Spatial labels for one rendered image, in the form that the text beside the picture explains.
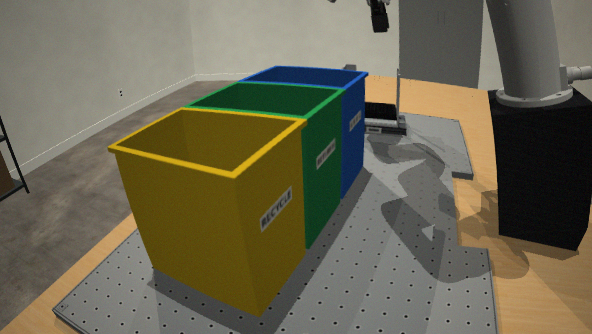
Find yellow recycle bin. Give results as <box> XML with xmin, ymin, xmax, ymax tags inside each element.
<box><xmin>107</xmin><ymin>107</ymin><xmax>307</xmax><ymax>317</ymax></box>

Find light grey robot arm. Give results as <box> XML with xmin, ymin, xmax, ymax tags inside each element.
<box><xmin>486</xmin><ymin>0</ymin><xmax>592</xmax><ymax>108</ymax></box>

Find blue bin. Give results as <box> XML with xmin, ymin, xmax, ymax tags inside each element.
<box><xmin>237</xmin><ymin>66</ymin><xmax>369</xmax><ymax>199</ymax></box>

